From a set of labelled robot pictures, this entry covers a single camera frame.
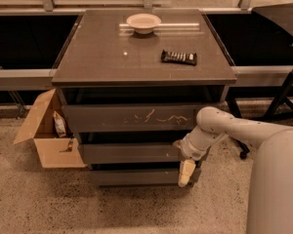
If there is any crumpled snack bag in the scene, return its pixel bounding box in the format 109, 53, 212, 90
53, 111, 66, 137

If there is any dark snack bar wrapper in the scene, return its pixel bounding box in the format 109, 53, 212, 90
161, 50, 197, 66

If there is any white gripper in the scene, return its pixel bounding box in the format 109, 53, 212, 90
173, 126, 225, 187

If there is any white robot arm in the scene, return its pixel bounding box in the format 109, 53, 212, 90
174, 106, 293, 234

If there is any dark grey drawer cabinet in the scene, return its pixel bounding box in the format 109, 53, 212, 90
52, 9, 236, 184

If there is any black rolling stand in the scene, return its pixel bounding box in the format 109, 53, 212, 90
226, 68, 293, 160

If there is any white bowl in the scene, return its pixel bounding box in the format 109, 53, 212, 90
126, 14, 161, 34

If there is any grey top drawer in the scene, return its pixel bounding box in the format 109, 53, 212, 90
62, 101, 219, 134

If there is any grey bottom drawer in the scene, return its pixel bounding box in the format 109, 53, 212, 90
90, 168, 179, 186

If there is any open cardboard box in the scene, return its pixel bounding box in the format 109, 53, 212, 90
14, 89, 86, 169

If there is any grey drawer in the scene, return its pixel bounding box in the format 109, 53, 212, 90
90, 168, 179, 186
62, 101, 219, 134
78, 142, 182, 165

